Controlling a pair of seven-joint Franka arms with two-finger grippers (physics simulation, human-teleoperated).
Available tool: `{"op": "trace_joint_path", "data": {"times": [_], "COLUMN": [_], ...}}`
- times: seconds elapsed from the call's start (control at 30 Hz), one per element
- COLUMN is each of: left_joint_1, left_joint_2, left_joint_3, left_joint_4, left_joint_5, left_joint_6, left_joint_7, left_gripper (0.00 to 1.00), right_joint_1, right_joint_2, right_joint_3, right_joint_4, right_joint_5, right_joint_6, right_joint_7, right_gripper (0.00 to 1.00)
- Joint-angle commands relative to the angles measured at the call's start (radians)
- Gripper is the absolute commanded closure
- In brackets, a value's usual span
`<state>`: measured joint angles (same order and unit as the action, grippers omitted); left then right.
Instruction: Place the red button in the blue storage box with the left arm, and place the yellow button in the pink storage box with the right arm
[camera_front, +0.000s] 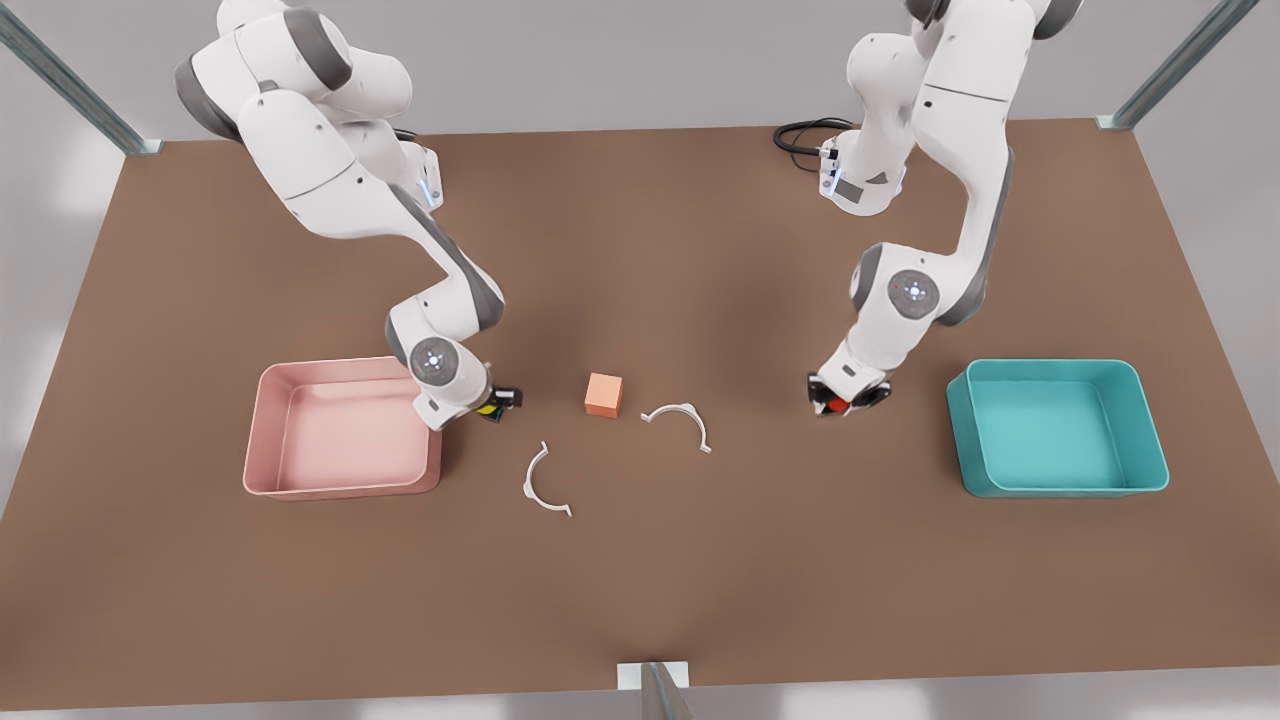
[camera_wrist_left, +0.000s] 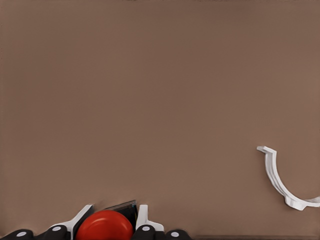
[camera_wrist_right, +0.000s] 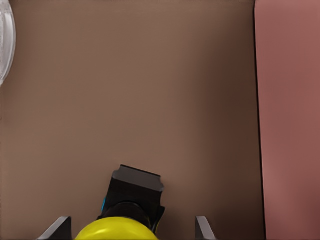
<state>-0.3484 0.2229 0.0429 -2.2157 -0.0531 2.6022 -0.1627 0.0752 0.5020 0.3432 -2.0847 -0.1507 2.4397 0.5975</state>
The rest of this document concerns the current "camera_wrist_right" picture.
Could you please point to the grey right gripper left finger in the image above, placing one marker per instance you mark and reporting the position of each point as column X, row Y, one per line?
column 60, row 230

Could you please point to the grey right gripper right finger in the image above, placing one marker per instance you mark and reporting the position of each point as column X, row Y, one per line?
column 203, row 228

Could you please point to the pink storage box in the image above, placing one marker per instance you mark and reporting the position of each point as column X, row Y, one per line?
column 290, row 120

